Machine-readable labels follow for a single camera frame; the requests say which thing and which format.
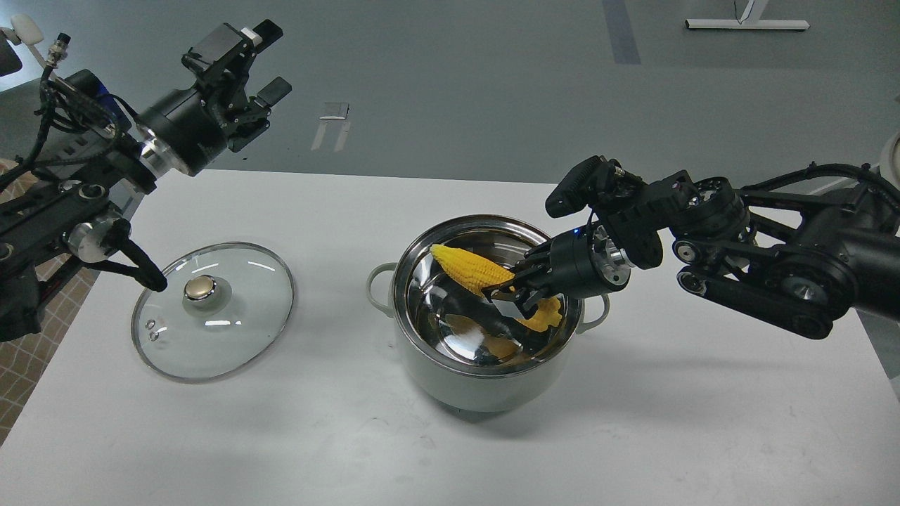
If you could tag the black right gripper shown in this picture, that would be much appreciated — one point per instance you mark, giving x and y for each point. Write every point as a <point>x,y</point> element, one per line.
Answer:
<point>581,263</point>

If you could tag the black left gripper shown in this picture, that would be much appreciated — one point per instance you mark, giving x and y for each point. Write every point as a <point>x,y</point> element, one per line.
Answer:
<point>185,131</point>

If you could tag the yellow corn cob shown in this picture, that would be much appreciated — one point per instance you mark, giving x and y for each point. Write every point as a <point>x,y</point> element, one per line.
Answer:
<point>475,273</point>

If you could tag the glass pot lid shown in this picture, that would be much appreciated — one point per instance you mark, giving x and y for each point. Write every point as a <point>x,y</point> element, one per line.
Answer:
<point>224,306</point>

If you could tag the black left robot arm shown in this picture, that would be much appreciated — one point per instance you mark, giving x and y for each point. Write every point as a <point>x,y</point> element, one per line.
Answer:
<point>90,140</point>

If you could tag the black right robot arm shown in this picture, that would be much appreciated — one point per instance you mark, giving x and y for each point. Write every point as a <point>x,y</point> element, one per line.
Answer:
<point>797,251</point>

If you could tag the grey steel cooking pot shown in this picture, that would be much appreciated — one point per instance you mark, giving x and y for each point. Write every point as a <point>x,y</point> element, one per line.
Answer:
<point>454,344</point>

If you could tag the grey office chair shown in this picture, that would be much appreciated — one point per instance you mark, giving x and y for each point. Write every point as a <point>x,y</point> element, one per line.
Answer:
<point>19,85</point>

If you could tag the beige checkered cloth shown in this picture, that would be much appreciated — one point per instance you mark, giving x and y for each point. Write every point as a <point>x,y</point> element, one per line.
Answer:
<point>24,360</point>

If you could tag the white table leg base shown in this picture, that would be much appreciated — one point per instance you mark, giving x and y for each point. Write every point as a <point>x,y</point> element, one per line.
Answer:
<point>750,19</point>

